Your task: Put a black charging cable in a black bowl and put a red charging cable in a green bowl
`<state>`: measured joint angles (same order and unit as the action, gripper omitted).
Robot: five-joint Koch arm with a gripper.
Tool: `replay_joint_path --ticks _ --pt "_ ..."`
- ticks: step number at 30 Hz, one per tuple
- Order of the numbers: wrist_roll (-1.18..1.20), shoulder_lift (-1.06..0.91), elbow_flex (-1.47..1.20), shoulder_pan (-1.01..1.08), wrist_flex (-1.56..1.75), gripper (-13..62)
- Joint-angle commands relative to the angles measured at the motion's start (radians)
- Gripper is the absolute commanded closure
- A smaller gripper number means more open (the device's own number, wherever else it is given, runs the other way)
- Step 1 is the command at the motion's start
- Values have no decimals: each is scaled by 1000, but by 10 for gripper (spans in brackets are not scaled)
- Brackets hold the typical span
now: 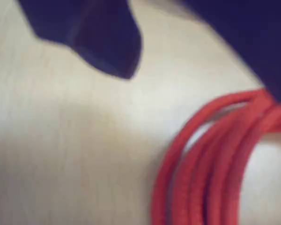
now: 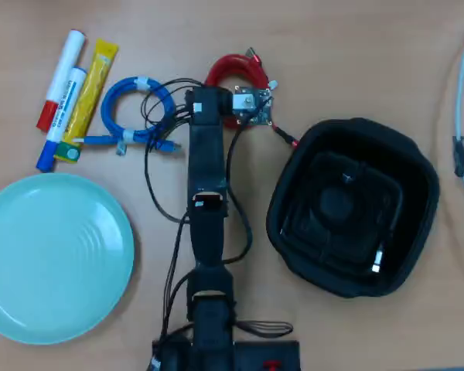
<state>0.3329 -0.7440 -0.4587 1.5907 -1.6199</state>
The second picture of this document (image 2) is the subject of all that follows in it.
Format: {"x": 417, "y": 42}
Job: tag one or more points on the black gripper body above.
{"x": 225, "y": 102}

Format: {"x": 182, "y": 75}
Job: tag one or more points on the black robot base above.
{"x": 255, "y": 355}

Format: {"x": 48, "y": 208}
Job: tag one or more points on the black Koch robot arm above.
{"x": 207, "y": 154}

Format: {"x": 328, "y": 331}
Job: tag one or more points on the black square bowl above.
{"x": 421, "y": 174}

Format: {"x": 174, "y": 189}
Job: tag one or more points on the yellow stick sachet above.
{"x": 94, "y": 85}

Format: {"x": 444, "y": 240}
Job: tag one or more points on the white marker blue cap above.
{"x": 63, "y": 116}

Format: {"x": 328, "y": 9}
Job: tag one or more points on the white marker red cap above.
{"x": 67, "y": 62}

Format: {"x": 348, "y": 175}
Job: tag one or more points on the light green plate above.
{"x": 54, "y": 263}

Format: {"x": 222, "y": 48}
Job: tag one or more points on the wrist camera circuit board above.
{"x": 251, "y": 104}

